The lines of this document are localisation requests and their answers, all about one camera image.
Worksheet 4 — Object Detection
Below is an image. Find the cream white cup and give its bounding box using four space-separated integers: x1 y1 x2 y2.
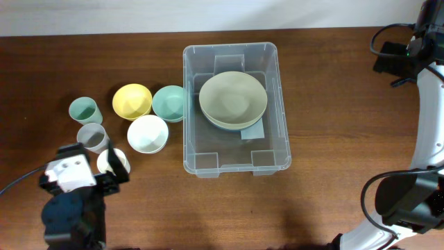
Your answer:
96 149 131 174

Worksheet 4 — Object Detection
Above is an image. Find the dark blue plate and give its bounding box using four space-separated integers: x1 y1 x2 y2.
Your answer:
208 118 262 132

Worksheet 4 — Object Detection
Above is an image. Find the cream white plate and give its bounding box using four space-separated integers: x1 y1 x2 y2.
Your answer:
199 72 268 112

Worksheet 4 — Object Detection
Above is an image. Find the beige plate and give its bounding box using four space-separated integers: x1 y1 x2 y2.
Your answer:
201 106 266 129

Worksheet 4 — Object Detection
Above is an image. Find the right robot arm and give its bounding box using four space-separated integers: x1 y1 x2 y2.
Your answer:
327 0 443 249

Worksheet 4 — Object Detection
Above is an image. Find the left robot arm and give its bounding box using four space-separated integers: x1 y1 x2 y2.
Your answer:
39 140 129 249

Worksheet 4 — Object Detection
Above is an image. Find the clear plastic storage container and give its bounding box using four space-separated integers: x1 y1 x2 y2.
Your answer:
183 42 292 178

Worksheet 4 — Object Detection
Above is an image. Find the white label in container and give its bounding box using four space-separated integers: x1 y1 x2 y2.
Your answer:
241 118 265 140

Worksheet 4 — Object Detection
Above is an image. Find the grey cup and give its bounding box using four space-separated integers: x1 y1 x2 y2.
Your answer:
76 123 109 154

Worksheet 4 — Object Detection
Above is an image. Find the green cup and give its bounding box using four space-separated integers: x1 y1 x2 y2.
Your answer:
69 97 103 125

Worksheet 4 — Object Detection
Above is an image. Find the white bowl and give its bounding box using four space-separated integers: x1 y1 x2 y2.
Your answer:
127 115 169 154

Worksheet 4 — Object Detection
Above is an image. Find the yellow bowl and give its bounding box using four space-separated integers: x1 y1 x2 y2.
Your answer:
112 83 153 121

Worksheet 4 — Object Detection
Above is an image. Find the green bowl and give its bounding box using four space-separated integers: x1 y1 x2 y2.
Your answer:
152 85 184 123

